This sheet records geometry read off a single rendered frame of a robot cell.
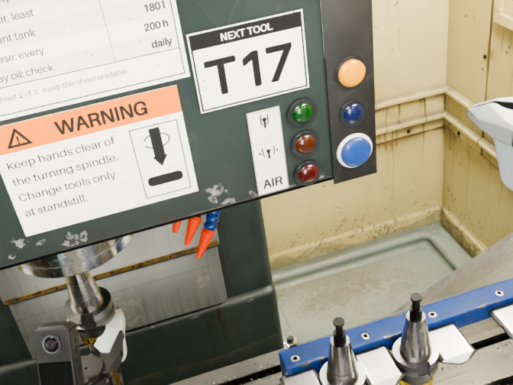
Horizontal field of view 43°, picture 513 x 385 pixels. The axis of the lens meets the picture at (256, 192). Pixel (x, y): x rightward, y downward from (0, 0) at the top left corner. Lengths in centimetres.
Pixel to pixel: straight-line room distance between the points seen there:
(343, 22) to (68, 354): 48
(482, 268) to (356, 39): 125
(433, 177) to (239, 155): 156
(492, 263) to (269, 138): 125
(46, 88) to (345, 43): 25
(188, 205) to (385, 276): 149
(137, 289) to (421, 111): 97
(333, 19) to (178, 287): 102
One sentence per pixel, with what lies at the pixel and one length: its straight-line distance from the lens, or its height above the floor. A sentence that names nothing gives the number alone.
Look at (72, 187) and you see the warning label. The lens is 58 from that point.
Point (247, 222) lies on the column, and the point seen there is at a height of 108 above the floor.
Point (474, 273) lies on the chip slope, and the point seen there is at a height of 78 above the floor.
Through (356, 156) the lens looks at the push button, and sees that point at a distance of 63.
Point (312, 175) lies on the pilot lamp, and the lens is 62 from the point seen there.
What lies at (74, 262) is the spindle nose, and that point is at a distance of 78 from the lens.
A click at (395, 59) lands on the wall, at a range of 186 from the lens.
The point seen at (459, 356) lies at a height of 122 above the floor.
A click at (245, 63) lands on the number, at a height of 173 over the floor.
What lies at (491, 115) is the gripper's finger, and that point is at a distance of 51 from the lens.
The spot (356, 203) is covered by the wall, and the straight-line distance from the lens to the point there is 203.
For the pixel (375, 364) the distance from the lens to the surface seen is 97.
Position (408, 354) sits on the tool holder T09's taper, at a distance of 96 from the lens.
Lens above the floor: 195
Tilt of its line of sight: 33 degrees down
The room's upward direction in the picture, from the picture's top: 9 degrees counter-clockwise
